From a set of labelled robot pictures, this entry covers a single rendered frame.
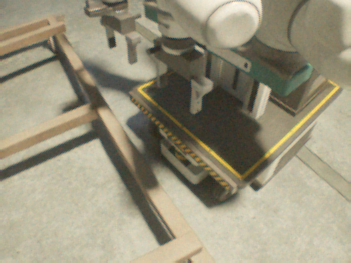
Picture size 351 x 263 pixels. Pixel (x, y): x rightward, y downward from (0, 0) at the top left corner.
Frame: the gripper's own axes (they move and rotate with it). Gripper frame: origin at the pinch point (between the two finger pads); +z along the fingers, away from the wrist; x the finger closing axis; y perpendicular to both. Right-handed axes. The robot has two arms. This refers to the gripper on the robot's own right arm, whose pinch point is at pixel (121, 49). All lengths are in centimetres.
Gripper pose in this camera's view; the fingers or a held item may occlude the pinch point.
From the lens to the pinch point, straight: 86.8
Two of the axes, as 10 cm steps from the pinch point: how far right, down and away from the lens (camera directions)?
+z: 0.0, 6.9, 7.2
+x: -6.4, -5.6, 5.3
